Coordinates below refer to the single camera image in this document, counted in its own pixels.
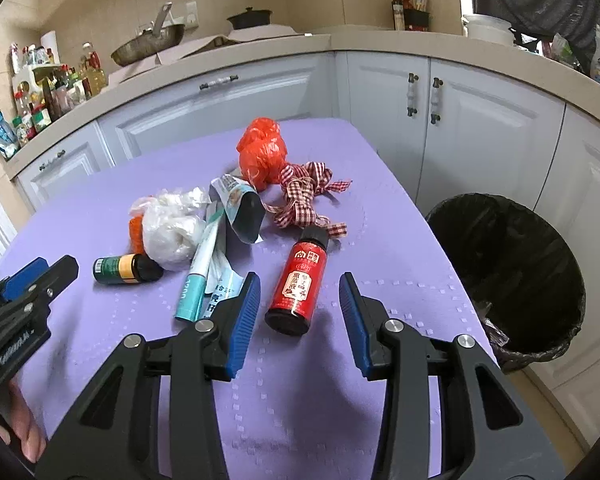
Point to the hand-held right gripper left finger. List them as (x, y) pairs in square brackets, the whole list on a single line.
[(242, 320)]

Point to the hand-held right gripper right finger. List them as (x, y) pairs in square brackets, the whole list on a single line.
[(352, 320)]

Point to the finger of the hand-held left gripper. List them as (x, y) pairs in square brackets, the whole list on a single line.
[(27, 275), (60, 272)]

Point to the red label bottle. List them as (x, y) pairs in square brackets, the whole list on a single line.
[(295, 285)]

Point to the orange snack wrapper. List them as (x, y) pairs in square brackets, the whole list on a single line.
[(136, 232)]

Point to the red checkered ribbon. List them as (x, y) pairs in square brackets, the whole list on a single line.
[(300, 195)]

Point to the black lined trash bin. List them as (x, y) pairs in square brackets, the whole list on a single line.
[(505, 270)]

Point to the person's left hand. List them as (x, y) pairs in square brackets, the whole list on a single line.
[(25, 425)]

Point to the white printed sachet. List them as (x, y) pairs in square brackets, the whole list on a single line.
[(220, 280)]

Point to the small green orange bottle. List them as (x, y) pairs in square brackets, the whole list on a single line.
[(112, 269)]

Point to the teal tube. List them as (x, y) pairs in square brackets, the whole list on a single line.
[(192, 285)]

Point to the purple tablecloth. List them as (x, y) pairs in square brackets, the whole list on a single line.
[(130, 340)]

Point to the silver foil pouch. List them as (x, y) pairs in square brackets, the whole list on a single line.
[(242, 210)]

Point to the white plastic bag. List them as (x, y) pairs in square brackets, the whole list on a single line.
[(167, 235)]

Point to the blue white packet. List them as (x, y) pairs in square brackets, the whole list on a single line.
[(2, 135)]

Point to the red plastic bag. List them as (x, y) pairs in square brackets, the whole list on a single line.
[(260, 152)]

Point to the group of condiment bottles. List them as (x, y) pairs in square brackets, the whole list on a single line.
[(55, 90)]

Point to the paper towel roll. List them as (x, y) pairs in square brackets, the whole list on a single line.
[(49, 46)]

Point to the white kitchen cabinet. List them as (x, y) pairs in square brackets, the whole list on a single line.
[(480, 125)]

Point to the metal wok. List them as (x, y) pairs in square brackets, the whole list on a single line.
[(145, 45)]

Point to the beige stove cover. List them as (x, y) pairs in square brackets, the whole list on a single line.
[(200, 46)]

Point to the black cooking pot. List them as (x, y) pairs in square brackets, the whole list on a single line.
[(250, 19)]

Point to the black storage box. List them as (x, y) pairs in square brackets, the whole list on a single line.
[(417, 20)]

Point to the dark sauce bottle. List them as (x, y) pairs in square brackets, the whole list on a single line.
[(397, 10)]

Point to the green plastic bag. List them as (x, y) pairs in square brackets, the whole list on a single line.
[(562, 50)]

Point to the clear spray bottle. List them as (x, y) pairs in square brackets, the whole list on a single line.
[(599, 57)]

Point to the white wall outlet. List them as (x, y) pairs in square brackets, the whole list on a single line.
[(192, 14)]

